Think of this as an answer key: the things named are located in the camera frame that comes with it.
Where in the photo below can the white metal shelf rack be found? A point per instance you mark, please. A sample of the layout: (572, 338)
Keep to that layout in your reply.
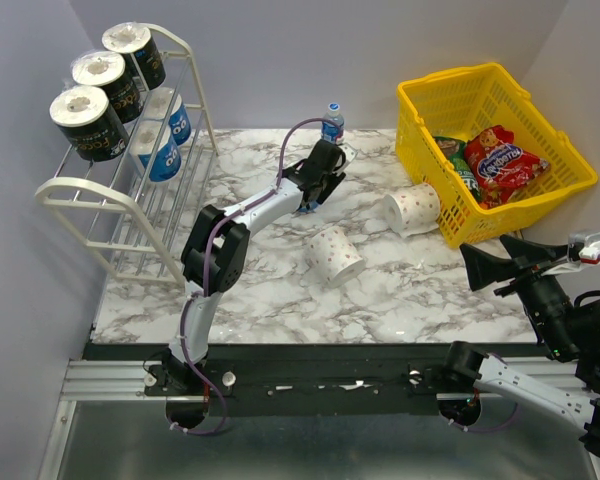
(126, 223)

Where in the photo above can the red snack bag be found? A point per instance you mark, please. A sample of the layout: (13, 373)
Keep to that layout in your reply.
(502, 168)

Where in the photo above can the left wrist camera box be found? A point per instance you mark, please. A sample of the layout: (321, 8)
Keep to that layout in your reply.
(350, 152)

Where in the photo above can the floral roll in centre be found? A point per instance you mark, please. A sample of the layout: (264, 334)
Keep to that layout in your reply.
(334, 257)

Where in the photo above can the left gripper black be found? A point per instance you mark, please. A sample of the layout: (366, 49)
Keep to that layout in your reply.
(332, 181)

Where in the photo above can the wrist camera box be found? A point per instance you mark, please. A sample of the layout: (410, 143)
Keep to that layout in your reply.
(583, 251)
(350, 152)

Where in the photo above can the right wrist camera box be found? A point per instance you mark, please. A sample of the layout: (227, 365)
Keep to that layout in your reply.
(583, 251)

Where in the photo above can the black roll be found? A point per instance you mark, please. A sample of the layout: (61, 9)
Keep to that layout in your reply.
(107, 70)
(134, 41)
(89, 122)

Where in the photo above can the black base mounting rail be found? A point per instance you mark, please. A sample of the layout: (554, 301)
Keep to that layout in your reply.
(251, 380)

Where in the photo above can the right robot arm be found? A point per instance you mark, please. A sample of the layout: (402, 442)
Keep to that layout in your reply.
(568, 329)

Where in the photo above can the blue sea monsters roll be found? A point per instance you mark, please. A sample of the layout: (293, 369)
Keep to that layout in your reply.
(162, 104)

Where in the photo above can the yellow plastic shopping basket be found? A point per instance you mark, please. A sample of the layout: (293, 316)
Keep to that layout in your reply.
(460, 103)

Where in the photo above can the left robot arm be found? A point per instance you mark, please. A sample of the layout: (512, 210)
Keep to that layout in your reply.
(215, 253)

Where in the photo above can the green snack bag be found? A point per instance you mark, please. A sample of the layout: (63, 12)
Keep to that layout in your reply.
(453, 150)

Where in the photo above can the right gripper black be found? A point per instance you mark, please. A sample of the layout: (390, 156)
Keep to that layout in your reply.
(481, 268)

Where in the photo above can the floral roll near basket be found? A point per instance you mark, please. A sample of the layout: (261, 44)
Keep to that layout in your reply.
(413, 210)

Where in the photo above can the clear water bottle blue label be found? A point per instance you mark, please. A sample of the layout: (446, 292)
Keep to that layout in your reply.
(333, 124)

